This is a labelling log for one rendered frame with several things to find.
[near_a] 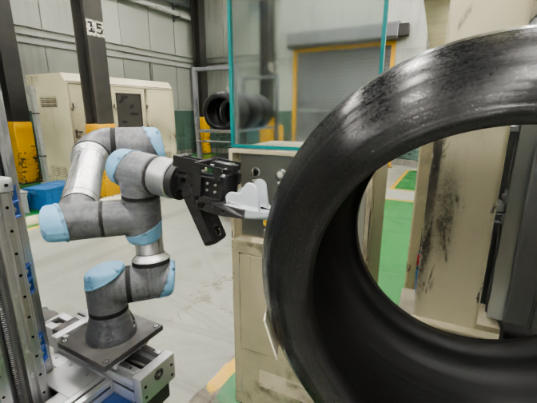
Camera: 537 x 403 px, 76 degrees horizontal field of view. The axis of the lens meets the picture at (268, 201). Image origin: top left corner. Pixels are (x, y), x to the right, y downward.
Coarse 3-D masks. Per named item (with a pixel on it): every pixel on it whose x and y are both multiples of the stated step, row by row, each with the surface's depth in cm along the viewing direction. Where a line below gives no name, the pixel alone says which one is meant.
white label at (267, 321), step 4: (268, 316) 51; (264, 320) 48; (268, 320) 50; (268, 324) 50; (268, 328) 49; (272, 328) 52; (268, 332) 48; (272, 332) 51; (268, 336) 48; (272, 336) 50; (272, 340) 49; (276, 340) 52; (272, 344) 48; (276, 344) 51; (272, 348) 48; (276, 348) 50; (276, 352) 49; (276, 356) 48
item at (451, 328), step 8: (424, 320) 78; (432, 320) 78; (440, 328) 76; (448, 328) 76; (456, 328) 75; (464, 328) 75; (464, 336) 74; (472, 336) 73; (480, 336) 73; (488, 336) 73; (496, 336) 73
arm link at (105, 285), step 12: (108, 264) 107; (120, 264) 106; (84, 276) 103; (96, 276) 101; (108, 276) 101; (120, 276) 104; (84, 288) 103; (96, 288) 100; (108, 288) 101; (120, 288) 103; (96, 300) 101; (108, 300) 102; (120, 300) 104; (132, 300) 106; (96, 312) 102; (108, 312) 103
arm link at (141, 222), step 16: (112, 208) 68; (128, 208) 68; (144, 208) 68; (160, 208) 72; (112, 224) 68; (128, 224) 69; (144, 224) 70; (160, 224) 73; (128, 240) 72; (144, 240) 71
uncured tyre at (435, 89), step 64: (448, 64) 33; (512, 64) 30; (320, 128) 42; (384, 128) 35; (448, 128) 32; (320, 192) 40; (320, 256) 70; (320, 320) 63; (384, 320) 70; (320, 384) 46; (384, 384) 62; (448, 384) 64; (512, 384) 61
